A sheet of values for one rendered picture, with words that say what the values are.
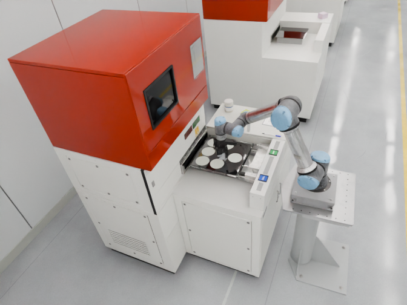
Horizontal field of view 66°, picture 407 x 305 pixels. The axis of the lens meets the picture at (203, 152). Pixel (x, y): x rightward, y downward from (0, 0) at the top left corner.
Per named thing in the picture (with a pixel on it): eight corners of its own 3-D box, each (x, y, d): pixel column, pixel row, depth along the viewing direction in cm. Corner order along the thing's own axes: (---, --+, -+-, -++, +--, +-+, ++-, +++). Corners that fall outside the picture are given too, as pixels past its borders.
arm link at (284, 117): (328, 177, 185) (296, 95, 165) (319, 193, 176) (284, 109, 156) (309, 177, 194) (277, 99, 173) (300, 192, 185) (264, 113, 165)
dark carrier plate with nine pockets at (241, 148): (191, 164, 224) (190, 164, 224) (209, 136, 247) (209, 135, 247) (236, 175, 212) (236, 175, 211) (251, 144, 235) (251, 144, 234)
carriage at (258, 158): (244, 181, 213) (244, 178, 211) (259, 148, 237) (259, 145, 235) (255, 184, 210) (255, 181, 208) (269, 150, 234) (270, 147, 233)
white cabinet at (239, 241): (187, 258, 268) (172, 193, 215) (227, 180, 333) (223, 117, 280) (260, 284, 245) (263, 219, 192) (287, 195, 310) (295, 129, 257)
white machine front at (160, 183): (154, 214, 203) (140, 170, 177) (205, 139, 257) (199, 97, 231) (158, 215, 202) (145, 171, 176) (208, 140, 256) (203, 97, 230)
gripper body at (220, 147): (213, 149, 218) (212, 136, 210) (225, 146, 220) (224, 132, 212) (217, 156, 212) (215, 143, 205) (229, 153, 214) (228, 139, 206)
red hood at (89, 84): (52, 146, 201) (6, 59, 163) (125, 85, 255) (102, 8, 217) (152, 172, 174) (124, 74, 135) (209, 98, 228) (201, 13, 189)
